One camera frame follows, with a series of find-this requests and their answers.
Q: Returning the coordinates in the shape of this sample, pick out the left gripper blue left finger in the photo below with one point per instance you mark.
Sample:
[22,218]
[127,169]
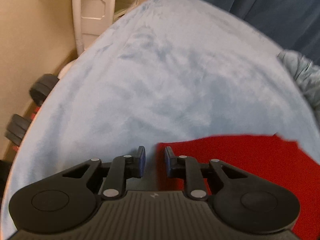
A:
[121,169]

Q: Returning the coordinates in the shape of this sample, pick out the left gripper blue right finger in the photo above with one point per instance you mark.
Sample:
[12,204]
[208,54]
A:
[189,170]

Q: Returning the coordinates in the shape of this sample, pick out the light blue bed sheet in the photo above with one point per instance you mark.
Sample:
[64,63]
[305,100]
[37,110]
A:
[169,70]

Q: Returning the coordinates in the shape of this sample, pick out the black dumbbell lower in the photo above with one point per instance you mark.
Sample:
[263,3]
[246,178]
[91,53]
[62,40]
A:
[17,128]

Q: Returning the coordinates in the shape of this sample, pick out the black dumbbell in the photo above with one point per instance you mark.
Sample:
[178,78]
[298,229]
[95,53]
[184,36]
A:
[43,86]
[17,128]

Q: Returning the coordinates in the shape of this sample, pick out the black dumbbell upper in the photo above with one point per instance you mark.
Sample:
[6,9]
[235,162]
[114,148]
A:
[43,86]

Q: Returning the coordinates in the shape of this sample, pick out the grey-blue fleece blanket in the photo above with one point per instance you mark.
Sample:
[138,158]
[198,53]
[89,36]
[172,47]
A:
[306,76]

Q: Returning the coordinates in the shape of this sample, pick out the white shelf with books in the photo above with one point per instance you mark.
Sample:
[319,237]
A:
[98,15]

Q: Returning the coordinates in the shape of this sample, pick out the white standing fan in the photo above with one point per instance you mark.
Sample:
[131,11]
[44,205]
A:
[76,10]

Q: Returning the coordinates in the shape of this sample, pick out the dark blue curtain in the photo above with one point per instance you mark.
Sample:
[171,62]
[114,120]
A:
[293,24]

